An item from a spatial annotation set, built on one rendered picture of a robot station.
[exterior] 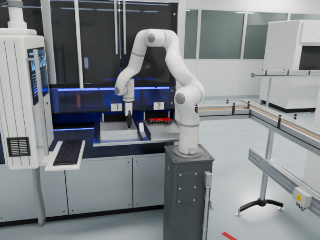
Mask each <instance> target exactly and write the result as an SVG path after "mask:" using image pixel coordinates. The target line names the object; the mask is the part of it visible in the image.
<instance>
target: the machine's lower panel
mask: <svg viewBox="0 0 320 240"><path fill-rule="evenodd" d="M132 158H133V169H132ZM45 167H46V166H40V182H41V190H42V195H43V201H44V207H45V217H53V216H62V215H68V212H69V215H71V214H80V213H89V212H98V211H107V210H119V209H128V208H133V207H134V208H137V207H146V206H155V205H164V176H165V153H153V154H139V155H125V156H111V157H97V158H83V159H82V160H81V164H80V168H79V169H77V170H56V171H45ZM64 171H65V173H64ZM65 176H66V178H65ZM65 181H66V183H65ZM66 187H67V189H66ZM66 191H67V194H66ZM132 194H133V205H132ZM67 197H68V199H67ZM67 202H68V205H67ZM68 208H69V210H68ZM35 218H38V213H37V206H36V201H35V197H34V190H33V178H32V169H24V170H10V169H9V166H6V164H0V222H5V221H14V220H26V219H35Z"/></svg>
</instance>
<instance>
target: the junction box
mask: <svg viewBox="0 0 320 240"><path fill-rule="evenodd" d="M293 199H294V200H295V201H296V202H297V203H298V204H300V205H301V206H302V207H304V208H308V207H310V204H311V199H312V196H311V195H310V194H309V193H307V192H306V191H305V190H304V189H302V188H301V187H296V188H294V193H293Z"/></svg>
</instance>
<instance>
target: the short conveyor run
mask: <svg viewBox="0 0 320 240"><path fill-rule="evenodd" d="M228 101H229V100H227V102H226V104H201V105H198V104H196V105H194V110H195V112H196V113H197V114H198V115H199V117H200V121H203V120H234V119H248V118H249V112H250V110H249V109H247V108H245V107H247V106H248V105H244V103H230V104H229V102H228Z"/></svg>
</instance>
